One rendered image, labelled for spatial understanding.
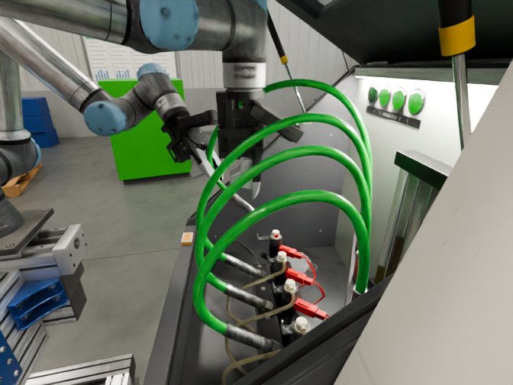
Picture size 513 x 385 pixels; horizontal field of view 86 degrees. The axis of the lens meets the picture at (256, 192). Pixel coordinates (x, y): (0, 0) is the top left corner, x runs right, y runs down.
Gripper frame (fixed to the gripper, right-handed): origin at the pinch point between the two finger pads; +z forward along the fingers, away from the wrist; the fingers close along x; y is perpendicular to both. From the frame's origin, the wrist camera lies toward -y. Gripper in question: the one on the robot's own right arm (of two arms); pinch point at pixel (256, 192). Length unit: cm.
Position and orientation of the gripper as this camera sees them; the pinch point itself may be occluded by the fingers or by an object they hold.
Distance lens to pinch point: 57.1
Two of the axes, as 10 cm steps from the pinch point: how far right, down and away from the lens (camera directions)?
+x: 0.9, 4.1, -9.1
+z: 0.0, 9.1, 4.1
